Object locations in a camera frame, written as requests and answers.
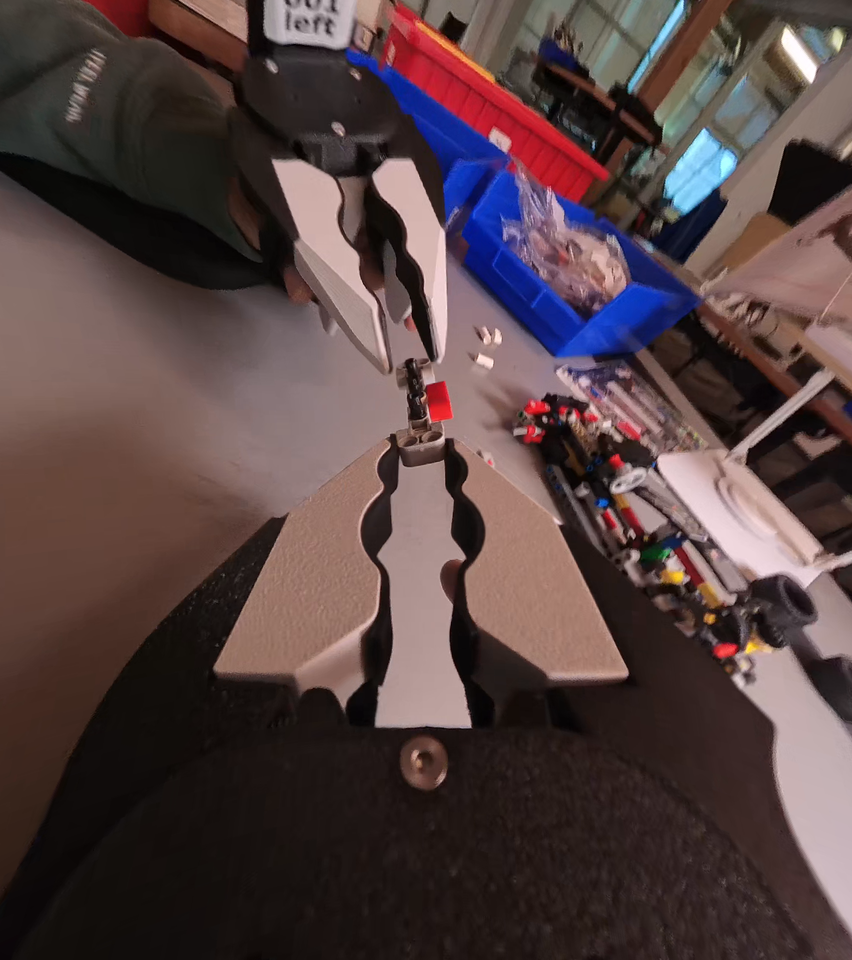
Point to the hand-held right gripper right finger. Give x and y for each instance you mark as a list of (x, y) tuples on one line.
[(538, 592)]

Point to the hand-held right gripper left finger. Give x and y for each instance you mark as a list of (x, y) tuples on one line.
[(306, 585)]

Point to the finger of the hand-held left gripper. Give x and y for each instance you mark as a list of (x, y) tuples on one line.
[(328, 255), (422, 225)]

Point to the lego car chassis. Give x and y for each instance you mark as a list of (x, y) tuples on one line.
[(591, 450)]

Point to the grey lego beam assembly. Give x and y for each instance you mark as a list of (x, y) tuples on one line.
[(420, 448)]

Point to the lego instruction booklet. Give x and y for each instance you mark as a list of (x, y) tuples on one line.
[(808, 255)]

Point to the clear bags of lego parts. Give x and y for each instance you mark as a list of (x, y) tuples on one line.
[(568, 255)]

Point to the person's left hand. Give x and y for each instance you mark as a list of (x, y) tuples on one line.
[(253, 225)]

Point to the blue plastic bin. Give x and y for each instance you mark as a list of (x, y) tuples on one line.
[(546, 315), (433, 127)]

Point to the red plastic bin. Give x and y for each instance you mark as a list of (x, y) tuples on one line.
[(486, 112)]

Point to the holographic sticker sheet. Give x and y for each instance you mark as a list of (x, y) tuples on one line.
[(620, 390)]

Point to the black chair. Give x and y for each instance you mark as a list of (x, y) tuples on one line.
[(815, 180)]

